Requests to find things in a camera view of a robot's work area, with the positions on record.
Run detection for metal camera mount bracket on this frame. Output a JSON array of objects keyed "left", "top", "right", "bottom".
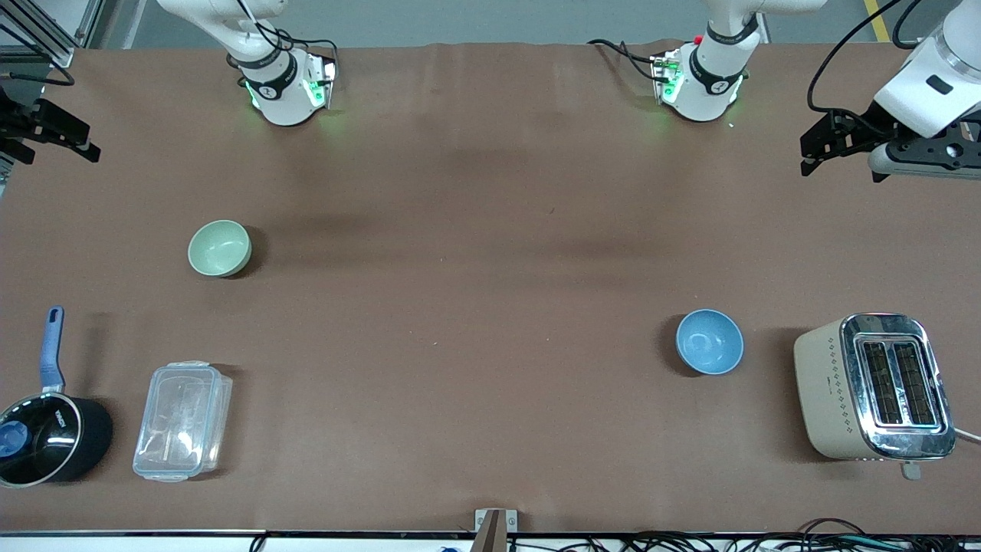
[{"left": 474, "top": 508, "right": 519, "bottom": 552}]

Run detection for beige chrome toaster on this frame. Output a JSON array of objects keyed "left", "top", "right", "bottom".
[{"left": 792, "top": 312, "right": 958, "bottom": 481}]

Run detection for tangled black cables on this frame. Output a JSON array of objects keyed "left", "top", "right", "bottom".
[{"left": 613, "top": 518, "right": 981, "bottom": 552}]

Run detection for blue bowl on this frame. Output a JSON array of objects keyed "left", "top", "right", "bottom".
[{"left": 675, "top": 308, "right": 745, "bottom": 376}]

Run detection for long black arm cable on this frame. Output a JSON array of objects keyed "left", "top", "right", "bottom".
[{"left": 806, "top": 0, "right": 928, "bottom": 114}]

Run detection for aluminium frame profile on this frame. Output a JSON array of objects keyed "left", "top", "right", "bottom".
[{"left": 0, "top": 0, "right": 104, "bottom": 85}]

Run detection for green bowl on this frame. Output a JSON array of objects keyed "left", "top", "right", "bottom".
[{"left": 187, "top": 219, "right": 253, "bottom": 278}]

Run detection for black saucepan blue handle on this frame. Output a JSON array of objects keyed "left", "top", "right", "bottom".
[{"left": 0, "top": 306, "right": 114, "bottom": 489}]

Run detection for clear plastic lidded container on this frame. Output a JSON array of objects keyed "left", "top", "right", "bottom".
[{"left": 132, "top": 360, "right": 234, "bottom": 484}]

